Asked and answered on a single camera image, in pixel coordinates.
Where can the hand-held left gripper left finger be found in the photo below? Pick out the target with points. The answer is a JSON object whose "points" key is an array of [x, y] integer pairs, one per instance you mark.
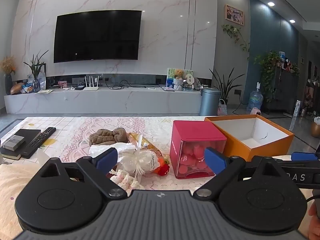
{"points": [[107, 158]]}

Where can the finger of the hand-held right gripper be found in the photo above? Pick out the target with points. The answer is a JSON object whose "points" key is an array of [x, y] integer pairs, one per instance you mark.
{"points": [[303, 156]]}

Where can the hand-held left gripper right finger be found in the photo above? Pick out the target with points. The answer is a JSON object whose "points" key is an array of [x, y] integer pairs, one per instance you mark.
{"points": [[213, 161]]}

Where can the white tissue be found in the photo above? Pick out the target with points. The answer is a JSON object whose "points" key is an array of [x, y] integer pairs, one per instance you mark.
{"points": [[100, 150]]}

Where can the brown plush toy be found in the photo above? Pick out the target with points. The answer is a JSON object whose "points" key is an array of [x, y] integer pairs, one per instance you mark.
{"points": [[105, 136]]}

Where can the clear gift bag white ball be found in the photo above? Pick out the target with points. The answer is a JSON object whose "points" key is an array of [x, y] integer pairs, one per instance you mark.
{"points": [[146, 160]]}

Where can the orange cardboard box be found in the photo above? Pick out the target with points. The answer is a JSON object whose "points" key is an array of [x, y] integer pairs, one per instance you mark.
{"points": [[252, 140]]}

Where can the person's right hand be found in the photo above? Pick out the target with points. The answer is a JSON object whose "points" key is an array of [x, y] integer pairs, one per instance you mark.
{"points": [[315, 220]]}

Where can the pink white fluffy socks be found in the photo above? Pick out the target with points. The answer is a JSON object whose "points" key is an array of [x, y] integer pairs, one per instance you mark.
{"points": [[125, 180]]}

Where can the gold round pot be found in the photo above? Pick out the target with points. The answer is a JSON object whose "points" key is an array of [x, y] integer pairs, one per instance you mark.
{"points": [[315, 130]]}

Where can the red box with pink puffs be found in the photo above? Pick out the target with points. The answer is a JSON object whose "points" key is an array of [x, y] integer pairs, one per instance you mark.
{"points": [[192, 140]]}

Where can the red orange knitted toy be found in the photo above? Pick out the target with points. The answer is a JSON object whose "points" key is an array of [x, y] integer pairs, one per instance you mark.
{"points": [[163, 167]]}

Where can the woven pink basket bag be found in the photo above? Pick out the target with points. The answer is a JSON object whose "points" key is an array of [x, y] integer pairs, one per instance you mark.
{"points": [[222, 110]]}

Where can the marble television console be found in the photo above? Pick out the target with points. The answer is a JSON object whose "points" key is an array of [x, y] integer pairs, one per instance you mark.
{"points": [[105, 102]]}

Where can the grey blue trash can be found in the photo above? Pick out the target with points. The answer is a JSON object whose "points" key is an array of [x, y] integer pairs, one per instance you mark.
{"points": [[209, 102]]}

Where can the small pink case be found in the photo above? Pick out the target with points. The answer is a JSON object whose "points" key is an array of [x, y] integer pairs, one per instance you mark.
{"points": [[255, 111]]}

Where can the dark cabinet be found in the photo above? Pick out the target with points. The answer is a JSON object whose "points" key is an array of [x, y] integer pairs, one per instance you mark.
{"points": [[287, 92]]}

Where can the black remote control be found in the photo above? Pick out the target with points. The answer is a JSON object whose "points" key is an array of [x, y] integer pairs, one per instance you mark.
{"points": [[41, 137]]}

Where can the white router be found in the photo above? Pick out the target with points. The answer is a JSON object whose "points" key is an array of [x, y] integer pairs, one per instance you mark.
{"points": [[91, 88]]}

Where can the blue water jug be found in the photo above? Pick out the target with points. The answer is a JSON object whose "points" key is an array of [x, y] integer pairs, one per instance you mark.
{"points": [[255, 100]]}

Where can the tall leafy floor plant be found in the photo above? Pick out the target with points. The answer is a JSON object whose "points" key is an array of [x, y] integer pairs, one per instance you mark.
{"points": [[226, 85]]}

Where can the black book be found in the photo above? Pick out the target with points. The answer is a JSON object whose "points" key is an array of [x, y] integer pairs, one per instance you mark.
{"points": [[27, 132]]}

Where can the green painted picture board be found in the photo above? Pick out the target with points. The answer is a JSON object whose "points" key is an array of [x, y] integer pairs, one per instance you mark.
{"points": [[188, 76]]}

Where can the teddy bear bouquet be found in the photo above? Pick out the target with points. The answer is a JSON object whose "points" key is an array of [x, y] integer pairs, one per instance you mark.
{"points": [[178, 78]]}

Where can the large bushy potted plant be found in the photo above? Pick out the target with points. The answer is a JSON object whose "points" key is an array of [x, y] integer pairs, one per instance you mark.
{"points": [[267, 67]]}

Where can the small grey box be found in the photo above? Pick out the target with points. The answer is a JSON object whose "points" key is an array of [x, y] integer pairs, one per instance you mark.
{"points": [[13, 142]]}

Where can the brown ceramic gourd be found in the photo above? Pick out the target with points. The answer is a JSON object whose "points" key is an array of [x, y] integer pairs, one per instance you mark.
{"points": [[17, 88]]}

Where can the green plant in glass vase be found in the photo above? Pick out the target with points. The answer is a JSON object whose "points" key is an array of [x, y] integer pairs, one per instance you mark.
{"points": [[36, 67]]}

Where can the vase with dried flowers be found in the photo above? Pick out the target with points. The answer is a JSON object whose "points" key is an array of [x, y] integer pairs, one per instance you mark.
{"points": [[8, 80]]}

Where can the hanging vine plant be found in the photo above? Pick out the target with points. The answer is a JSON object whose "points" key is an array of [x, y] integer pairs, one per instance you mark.
{"points": [[236, 33]]}

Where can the wall-mounted black television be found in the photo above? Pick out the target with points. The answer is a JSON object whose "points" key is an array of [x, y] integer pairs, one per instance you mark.
{"points": [[97, 36]]}

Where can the framed wall picture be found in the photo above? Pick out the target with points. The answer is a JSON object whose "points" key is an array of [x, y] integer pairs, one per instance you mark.
{"points": [[234, 15]]}

